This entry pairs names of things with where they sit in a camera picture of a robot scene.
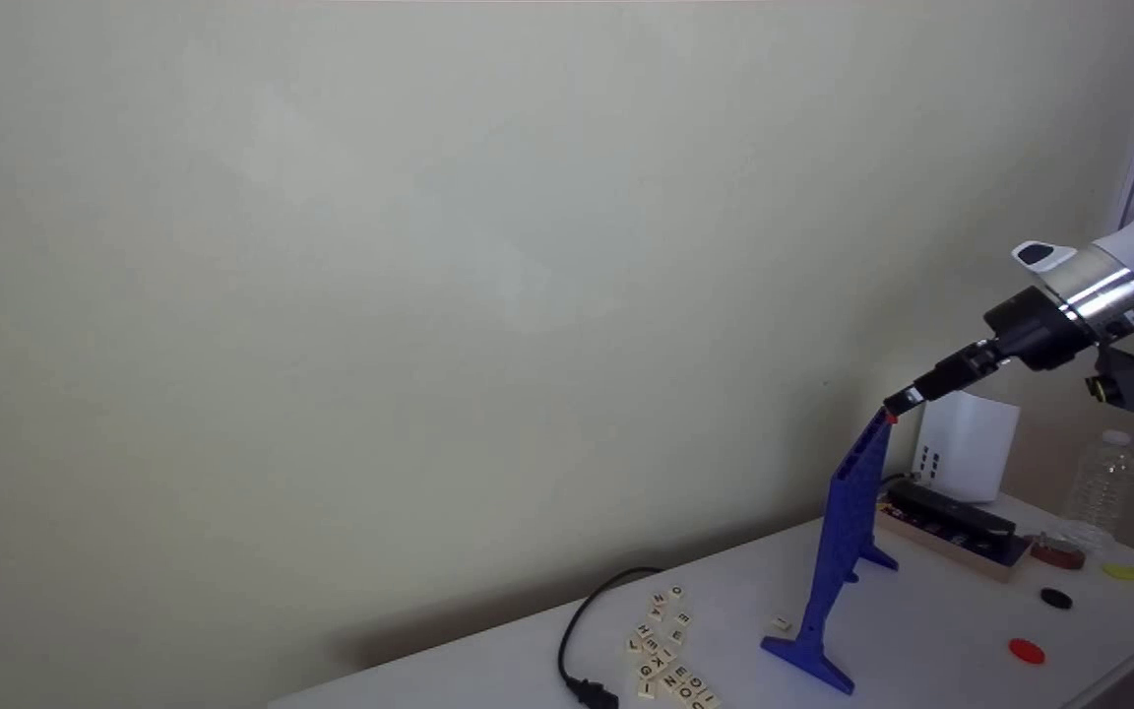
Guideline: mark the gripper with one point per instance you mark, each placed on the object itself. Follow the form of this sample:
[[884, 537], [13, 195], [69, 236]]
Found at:
[[1039, 330]]

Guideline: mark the dark red small object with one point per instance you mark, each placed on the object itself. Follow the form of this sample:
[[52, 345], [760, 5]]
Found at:
[[1059, 553]]

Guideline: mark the white box device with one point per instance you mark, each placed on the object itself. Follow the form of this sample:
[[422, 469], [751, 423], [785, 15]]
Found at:
[[971, 448]]

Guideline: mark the clear plastic water bottle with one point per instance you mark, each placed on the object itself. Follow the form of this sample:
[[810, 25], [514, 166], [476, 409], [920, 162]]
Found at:
[[1102, 487]]

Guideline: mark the wooden tray with black holder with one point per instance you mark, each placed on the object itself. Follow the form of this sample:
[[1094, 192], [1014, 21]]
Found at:
[[956, 532]]

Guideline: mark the black game disc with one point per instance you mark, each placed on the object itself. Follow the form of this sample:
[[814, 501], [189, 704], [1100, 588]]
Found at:
[[1056, 597]]

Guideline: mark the blue upright game grid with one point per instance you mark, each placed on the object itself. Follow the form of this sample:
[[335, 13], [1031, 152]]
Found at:
[[845, 532]]

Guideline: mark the red game disc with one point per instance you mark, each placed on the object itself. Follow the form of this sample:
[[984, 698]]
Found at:
[[1027, 650]]

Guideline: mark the heap of letter tiles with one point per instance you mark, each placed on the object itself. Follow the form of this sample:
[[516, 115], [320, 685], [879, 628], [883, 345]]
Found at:
[[667, 655]]

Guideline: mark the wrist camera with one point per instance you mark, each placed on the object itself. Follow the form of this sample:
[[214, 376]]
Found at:
[[1128, 384]]

